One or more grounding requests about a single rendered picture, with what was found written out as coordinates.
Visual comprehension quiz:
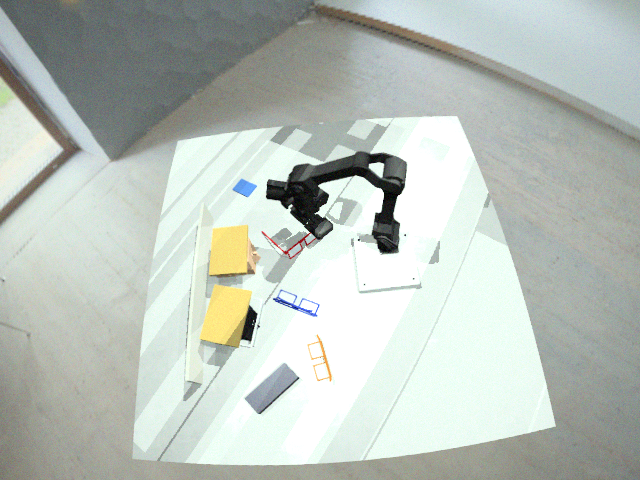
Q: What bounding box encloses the blue block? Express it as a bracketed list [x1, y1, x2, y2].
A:
[233, 179, 257, 198]

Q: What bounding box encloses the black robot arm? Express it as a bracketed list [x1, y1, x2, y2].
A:
[266, 151, 408, 255]

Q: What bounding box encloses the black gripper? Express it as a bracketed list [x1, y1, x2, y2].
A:
[280, 197, 333, 240]

